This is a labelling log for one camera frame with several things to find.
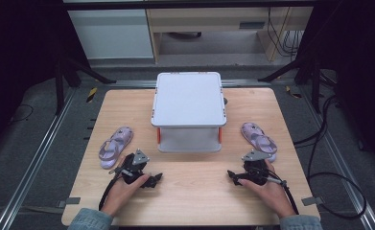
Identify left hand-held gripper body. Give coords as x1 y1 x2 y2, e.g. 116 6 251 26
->
116 148 152 185

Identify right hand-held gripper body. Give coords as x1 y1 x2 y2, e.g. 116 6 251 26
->
241 149 272 187

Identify purple sandal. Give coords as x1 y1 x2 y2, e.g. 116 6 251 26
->
98 126 134 170
240 122 278 163

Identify white lidded storage box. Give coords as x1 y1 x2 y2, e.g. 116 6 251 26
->
150 71 228 153

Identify person's left hand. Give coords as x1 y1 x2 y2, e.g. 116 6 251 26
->
100 155 152 219

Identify person's right hand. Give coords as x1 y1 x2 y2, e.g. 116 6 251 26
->
238 159 297 220

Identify grey tape piece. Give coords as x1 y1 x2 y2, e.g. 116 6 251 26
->
57 196 82 209
301 195 326 207

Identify yellow black tape strip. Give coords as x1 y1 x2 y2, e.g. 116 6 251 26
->
285 85 303 99
85 86 99 104

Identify black metal stand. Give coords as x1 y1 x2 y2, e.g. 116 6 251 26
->
257 57 324 115
55 57 117 116

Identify white cabinet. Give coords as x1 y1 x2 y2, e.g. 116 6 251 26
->
67 9 154 60

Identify wooden desk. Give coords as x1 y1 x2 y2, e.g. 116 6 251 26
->
146 7 314 63

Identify left hand-held gripper cable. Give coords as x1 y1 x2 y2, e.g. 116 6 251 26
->
98 168 135 212

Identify hand-held gripper cable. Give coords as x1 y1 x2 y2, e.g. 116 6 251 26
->
265 171 300 216
98 168 135 212

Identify right hand-held gripper cable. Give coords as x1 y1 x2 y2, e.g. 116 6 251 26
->
265 171 300 216

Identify aluminium floor rail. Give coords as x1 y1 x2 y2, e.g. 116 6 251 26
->
298 87 375 230
0 87 78 230

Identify thick black floor cable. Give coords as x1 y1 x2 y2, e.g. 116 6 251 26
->
293 95 367 220

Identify thin black floor cable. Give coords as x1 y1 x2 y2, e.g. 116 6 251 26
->
8 103 35 125

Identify black hanging cables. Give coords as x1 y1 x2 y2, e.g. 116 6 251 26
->
267 7 305 59

